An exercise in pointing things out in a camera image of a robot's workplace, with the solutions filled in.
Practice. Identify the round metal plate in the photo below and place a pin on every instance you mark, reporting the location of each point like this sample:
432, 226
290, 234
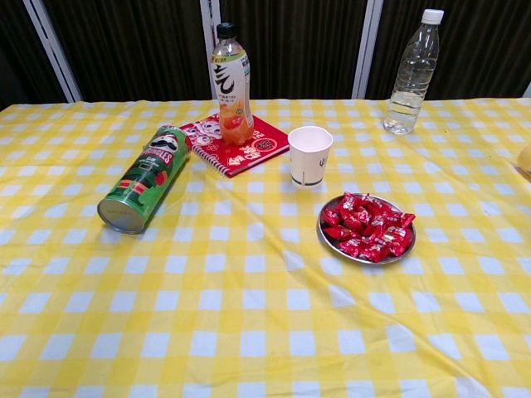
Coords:
332, 248

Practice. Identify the white paper cup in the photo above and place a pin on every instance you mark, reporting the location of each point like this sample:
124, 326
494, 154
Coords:
307, 166

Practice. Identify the red spiral notebook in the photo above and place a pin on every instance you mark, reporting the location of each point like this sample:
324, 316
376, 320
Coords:
249, 159

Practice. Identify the orange drink bottle black cap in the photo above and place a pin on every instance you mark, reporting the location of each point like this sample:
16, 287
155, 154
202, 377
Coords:
232, 91

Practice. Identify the yellow white checkered tablecloth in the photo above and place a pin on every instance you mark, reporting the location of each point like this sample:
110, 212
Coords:
249, 311

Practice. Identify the green Pringles can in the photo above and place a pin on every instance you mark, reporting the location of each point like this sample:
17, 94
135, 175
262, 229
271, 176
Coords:
145, 178

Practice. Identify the black pleated curtain panel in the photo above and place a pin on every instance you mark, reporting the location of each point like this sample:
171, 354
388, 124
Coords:
477, 41
132, 49
16, 49
290, 49

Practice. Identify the clear water bottle white cap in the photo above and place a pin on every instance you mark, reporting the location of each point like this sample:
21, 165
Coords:
410, 83

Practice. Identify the white metal partition post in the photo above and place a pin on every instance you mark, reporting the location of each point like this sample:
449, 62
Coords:
367, 49
54, 51
207, 12
528, 90

